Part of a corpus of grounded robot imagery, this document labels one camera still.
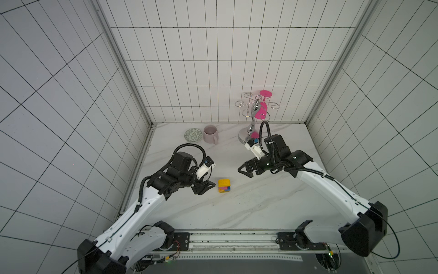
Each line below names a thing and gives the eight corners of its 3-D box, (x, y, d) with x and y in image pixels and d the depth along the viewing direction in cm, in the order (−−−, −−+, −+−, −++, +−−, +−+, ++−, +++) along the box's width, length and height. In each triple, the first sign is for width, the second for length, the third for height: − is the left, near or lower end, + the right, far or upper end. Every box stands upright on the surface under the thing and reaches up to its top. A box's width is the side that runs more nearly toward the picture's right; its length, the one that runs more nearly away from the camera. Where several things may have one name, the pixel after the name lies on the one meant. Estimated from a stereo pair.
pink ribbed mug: (203, 145, 109) (202, 138, 104) (204, 131, 117) (203, 124, 111) (218, 145, 109) (218, 138, 104) (218, 131, 117) (218, 124, 111)
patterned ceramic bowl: (185, 142, 113) (183, 136, 108) (186, 133, 117) (185, 128, 113) (201, 142, 113) (201, 136, 108) (202, 133, 118) (202, 128, 113)
